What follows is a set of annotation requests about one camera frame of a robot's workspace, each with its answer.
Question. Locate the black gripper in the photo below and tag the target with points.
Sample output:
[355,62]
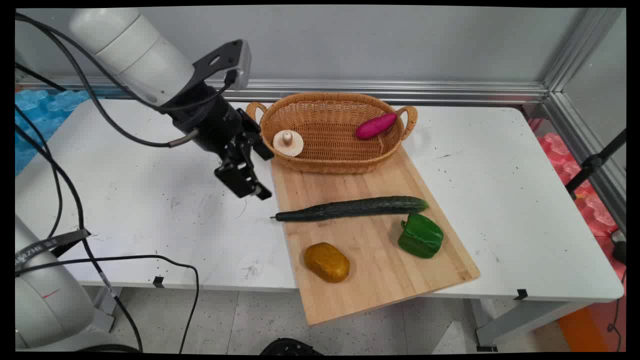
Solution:
[212,120]

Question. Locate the long dark green cucumber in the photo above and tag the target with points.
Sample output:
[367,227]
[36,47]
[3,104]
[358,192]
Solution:
[350,208]

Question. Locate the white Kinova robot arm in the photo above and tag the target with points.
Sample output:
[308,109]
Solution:
[135,55]

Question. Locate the beige toy mushroom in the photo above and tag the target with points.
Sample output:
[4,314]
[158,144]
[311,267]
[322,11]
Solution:
[288,143]

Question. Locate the woven wicker basket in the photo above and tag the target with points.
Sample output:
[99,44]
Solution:
[325,150]

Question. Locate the brown potato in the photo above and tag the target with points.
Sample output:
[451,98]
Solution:
[327,262]

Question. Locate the purple sweet potato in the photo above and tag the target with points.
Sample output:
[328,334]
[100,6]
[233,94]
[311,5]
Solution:
[375,126]

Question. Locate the black tape piece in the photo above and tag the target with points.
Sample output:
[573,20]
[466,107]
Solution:
[521,294]
[158,282]

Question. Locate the wooden cutting board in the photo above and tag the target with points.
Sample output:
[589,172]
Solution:
[380,280]

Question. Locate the green bell pepper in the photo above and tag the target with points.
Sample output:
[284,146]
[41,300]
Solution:
[421,237]

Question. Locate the black round floor object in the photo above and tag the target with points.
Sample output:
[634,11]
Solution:
[290,346]

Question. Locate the grey table leg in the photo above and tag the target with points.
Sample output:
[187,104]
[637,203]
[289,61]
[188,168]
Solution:
[106,307]

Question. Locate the blue foam mat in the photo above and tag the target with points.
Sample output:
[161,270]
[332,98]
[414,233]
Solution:
[37,120]

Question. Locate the black tripod stand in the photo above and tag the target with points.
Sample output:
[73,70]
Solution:
[592,162]

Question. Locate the red foam mat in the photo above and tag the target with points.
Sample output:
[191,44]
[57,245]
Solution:
[595,210]

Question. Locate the orange floor mat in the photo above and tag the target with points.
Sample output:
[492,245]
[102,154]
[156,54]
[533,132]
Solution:
[582,330]

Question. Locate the black power adapter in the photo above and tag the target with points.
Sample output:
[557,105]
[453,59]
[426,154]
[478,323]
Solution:
[620,250]

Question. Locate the horizontal aluminium frame rail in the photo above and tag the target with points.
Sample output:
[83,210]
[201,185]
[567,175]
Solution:
[400,91]

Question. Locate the grey table leg frame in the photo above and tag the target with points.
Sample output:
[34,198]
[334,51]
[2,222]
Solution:
[520,320]

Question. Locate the slanted aluminium side rail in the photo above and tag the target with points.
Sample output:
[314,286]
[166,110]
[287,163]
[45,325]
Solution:
[585,145]

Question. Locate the upright aluminium frame post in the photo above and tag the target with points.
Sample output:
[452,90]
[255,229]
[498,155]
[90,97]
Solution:
[582,47]

